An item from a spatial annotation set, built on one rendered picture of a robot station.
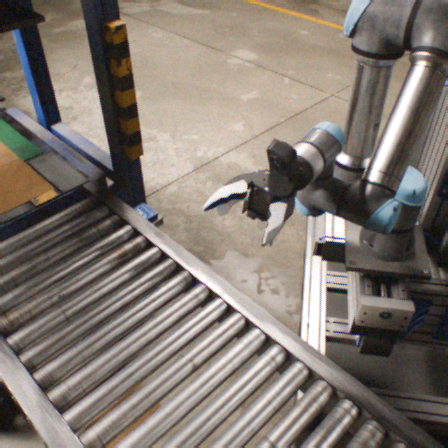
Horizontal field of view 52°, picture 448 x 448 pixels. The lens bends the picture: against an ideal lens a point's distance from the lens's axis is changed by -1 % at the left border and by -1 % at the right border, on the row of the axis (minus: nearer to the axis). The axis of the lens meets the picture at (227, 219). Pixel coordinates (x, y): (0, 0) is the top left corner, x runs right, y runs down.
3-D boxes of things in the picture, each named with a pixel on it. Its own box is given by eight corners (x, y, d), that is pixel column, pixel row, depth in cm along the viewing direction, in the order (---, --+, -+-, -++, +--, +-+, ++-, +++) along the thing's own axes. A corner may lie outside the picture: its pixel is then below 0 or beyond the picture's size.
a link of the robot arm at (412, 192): (408, 237, 116) (423, 195, 107) (359, 217, 122) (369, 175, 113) (423, 212, 123) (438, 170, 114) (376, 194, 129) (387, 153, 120)
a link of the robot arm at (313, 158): (328, 153, 85) (290, 134, 88) (316, 165, 82) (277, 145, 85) (318, 183, 90) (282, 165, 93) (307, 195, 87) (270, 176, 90)
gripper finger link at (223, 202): (202, 230, 78) (249, 215, 81) (204, 205, 74) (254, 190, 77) (194, 217, 80) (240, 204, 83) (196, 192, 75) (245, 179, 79)
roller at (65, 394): (214, 300, 122) (214, 287, 119) (56, 421, 97) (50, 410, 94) (202, 289, 125) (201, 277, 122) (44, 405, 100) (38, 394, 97)
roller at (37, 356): (182, 274, 129) (181, 261, 126) (27, 381, 104) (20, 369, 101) (171, 264, 132) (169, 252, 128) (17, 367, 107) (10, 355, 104)
